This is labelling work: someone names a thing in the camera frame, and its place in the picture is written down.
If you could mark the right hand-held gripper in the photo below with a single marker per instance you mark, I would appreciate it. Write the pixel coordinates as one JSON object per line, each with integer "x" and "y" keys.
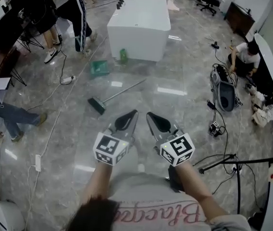
{"x": 178, "y": 148}

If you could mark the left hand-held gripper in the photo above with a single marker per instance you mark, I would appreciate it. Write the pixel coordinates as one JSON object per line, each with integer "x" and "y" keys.
{"x": 107, "y": 144}

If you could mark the person's right forearm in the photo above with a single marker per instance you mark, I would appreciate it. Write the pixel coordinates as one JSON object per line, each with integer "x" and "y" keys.
{"x": 196, "y": 189}

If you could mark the person's left forearm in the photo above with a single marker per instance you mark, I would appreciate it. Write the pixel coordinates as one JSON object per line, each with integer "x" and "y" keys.
{"x": 98, "y": 179}

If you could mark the black power adapter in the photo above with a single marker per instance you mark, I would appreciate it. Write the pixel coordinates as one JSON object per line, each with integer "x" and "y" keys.
{"x": 210, "y": 104}

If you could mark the spare hand-held gripper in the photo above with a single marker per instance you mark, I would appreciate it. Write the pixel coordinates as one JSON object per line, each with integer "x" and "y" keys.
{"x": 215, "y": 127}

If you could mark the person's pale printed t-shirt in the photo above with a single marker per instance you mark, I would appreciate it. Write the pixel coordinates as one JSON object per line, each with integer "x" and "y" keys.
{"x": 146, "y": 191}

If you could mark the green cleaner bottle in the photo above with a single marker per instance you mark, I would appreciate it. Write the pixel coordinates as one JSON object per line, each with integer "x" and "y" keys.
{"x": 123, "y": 55}

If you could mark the white power strip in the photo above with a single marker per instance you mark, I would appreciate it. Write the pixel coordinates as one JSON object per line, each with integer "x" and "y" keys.
{"x": 68, "y": 80}
{"x": 38, "y": 162}

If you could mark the black handheld power tool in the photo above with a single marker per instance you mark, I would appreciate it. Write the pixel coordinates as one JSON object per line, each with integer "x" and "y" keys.
{"x": 215, "y": 45}

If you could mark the beige tote bag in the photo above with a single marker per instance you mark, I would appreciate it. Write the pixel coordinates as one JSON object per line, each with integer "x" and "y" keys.
{"x": 260, "y": 119}

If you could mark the white rectangular bathtub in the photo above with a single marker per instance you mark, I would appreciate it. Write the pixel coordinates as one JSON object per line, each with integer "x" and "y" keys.
{"x": 141, "y": 20}

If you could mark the black oval tub white rim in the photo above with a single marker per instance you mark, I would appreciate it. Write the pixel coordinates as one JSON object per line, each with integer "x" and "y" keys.
{"x": 269, "y": 56}

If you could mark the dark wooden cabinet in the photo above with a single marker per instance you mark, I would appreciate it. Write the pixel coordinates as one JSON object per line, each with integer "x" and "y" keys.
{"x": 238, "y": 19}

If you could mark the brown table with hairpin legs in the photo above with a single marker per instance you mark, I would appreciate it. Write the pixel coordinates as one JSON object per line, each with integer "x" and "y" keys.
{"x": 6, "y": 61}

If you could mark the black office chair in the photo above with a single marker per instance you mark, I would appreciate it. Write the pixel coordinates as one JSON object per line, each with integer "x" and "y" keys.
{"x": 209, "y": 1}

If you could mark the white round appliance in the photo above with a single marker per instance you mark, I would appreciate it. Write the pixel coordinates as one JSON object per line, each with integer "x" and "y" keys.
{"x": 4, "y": 215}

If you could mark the black desk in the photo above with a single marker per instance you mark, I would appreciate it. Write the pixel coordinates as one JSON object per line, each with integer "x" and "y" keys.
{"x": 4, "y": 28}

